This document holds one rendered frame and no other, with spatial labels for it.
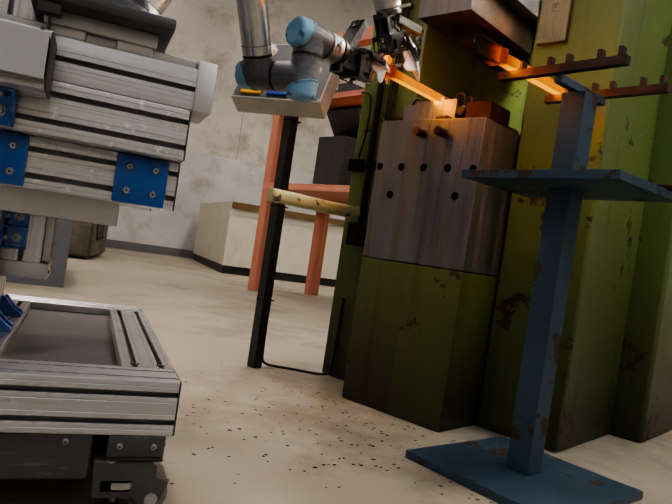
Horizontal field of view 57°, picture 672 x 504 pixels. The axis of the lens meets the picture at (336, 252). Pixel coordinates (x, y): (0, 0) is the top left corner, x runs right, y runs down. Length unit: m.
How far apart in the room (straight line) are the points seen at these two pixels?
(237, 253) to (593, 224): 5.72
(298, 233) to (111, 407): 6.47
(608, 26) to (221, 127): 8.19
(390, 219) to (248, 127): 8.01
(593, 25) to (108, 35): 1.38
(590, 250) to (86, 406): 1.39
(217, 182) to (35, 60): 8.72
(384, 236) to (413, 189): 0.18
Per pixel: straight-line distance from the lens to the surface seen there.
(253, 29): 1.60
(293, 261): 7.43
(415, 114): 2.08
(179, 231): 9.60
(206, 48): 9.98
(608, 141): 1.95
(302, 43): 1.58
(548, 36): 2.07
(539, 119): 2.01
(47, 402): 1.05
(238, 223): 7.23
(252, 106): 2.29
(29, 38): 1.03
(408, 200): 1.94
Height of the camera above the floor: 0.48
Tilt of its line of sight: level
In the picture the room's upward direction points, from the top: 9 degrees clockwise
